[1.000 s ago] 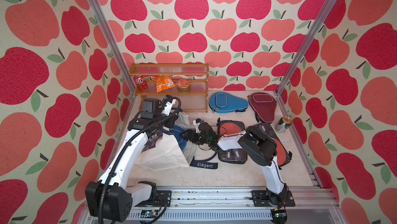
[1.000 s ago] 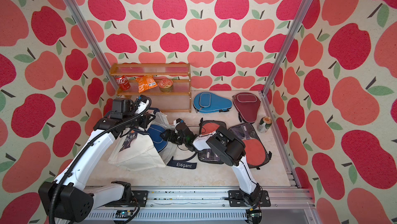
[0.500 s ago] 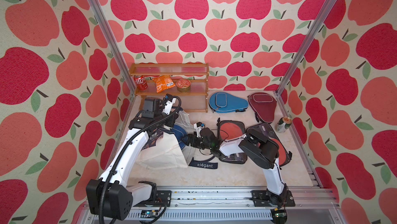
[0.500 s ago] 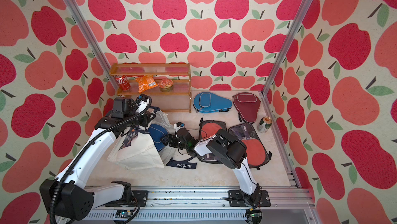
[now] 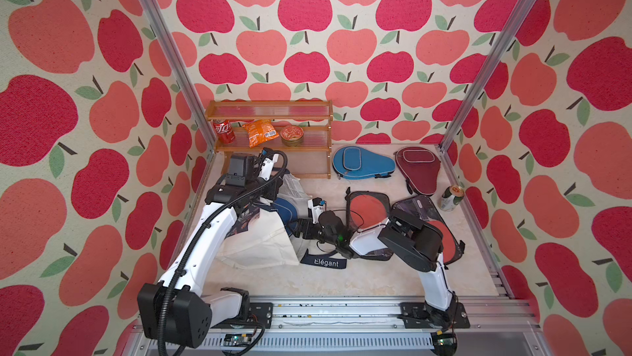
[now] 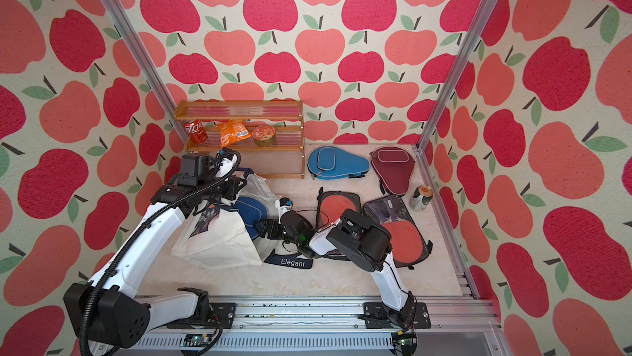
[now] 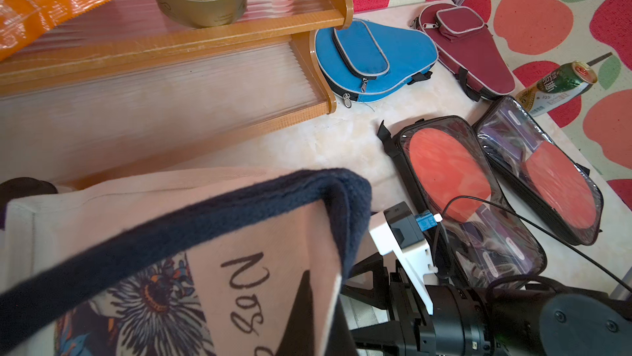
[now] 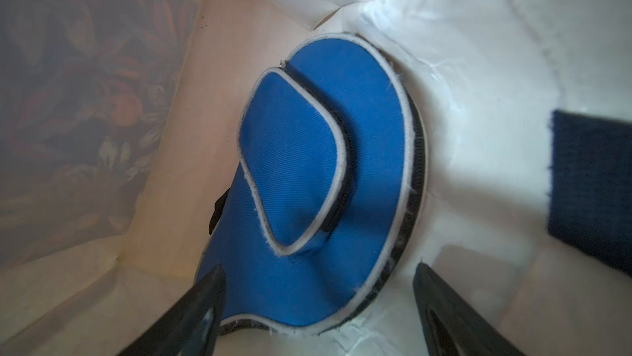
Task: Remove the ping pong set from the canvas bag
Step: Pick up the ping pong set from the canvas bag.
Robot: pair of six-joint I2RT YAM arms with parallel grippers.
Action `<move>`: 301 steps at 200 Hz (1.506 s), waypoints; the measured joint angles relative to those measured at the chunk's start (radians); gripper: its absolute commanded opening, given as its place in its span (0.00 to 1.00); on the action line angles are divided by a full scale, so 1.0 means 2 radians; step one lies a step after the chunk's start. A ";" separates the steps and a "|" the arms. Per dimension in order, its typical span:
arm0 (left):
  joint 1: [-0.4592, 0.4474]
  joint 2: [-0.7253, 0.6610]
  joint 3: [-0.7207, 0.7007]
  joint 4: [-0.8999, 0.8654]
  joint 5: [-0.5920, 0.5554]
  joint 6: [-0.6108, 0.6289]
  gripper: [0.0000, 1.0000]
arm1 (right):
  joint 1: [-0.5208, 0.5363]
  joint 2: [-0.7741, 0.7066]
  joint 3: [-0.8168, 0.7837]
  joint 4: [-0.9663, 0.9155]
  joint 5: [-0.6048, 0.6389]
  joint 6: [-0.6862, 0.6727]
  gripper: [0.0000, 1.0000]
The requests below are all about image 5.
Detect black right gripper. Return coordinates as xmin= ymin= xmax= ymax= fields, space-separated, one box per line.
xmin=287 ymin=216 xmax=337 ymax=248

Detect clear case red paddles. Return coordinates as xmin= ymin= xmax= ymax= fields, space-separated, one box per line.
xmin=346 ymin=188 xmax=393 ymax=262

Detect dark blue paddle case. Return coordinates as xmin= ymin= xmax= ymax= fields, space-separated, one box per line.
xmin=272 ymin=197 xmax=299 ymax=230

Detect white canvas tote bag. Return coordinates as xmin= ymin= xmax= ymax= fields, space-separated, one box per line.
xmin=216 ymin=173 xmax=316 ymax=270

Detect light blue paddle case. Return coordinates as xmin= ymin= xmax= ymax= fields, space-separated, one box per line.
xmin=332 ymin=145 xmax=396 ymax=180

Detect black paddle case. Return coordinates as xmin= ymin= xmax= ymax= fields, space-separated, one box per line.
xmin=392 ymin=195 xmax=466 ymax=266

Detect maroon paddle case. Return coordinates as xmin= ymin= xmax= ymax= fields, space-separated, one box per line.
xmin=395 ymin=147 xmax=441 ymax=196

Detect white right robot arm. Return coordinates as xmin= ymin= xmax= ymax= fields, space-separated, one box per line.
xmin=289 ymin=209 xmax=458 ymax=331

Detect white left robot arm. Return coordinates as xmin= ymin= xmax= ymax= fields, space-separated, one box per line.
xmin=138 ymin=148 xmax=288 ymax=355

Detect orange snack bag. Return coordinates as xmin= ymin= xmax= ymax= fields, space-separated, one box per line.
xmin=244 ymin=119 xmax=279 ymax=148

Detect red soda can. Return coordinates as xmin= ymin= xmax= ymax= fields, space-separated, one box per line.
xmin=212 ymin=119 xmax=236 ymax=145

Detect round gold red tin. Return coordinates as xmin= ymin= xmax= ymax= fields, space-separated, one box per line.
xmin=280 ymin=125 xmax=304 ymax=147

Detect wooden two-tier shelf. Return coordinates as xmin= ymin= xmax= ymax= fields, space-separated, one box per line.
xmin=204 ymin=99 xmax=334 ymax=180

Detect small green labelled bottle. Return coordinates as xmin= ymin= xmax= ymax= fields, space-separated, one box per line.
xmin=439 ymin=185 xmax=465 ymax=211

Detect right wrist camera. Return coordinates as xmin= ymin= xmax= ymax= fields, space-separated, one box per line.
xmin=308 ymin=197 xmax=327 ymax=224

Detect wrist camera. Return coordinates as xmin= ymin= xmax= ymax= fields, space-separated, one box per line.
xmin=308 ymin=197 xmax=327 ymax=224
xmin=258 ymin=148 xmax=279 ymax=181

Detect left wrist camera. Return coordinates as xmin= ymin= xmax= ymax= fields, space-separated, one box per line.
xmin=258 ymin=148 xmax=279 ymax=181

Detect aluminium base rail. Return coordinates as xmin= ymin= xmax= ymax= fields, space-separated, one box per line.
xmin=184 ymin=296 xmax=553 ymax=355

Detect left aluminium frame post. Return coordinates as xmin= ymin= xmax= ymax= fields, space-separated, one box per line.
xmin=120 ymin=0 xmax=219 ymax=152

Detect aluminium frame post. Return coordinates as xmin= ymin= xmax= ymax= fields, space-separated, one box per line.
xmin=438 ymin=0 xmax=564 ymax=152
xmin=120 ymin=0 xmax=219 ymax=152

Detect right aluminium frame post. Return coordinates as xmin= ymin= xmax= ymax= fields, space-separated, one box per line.
xmin=438 ymin=0 xmax=564 ymax=152

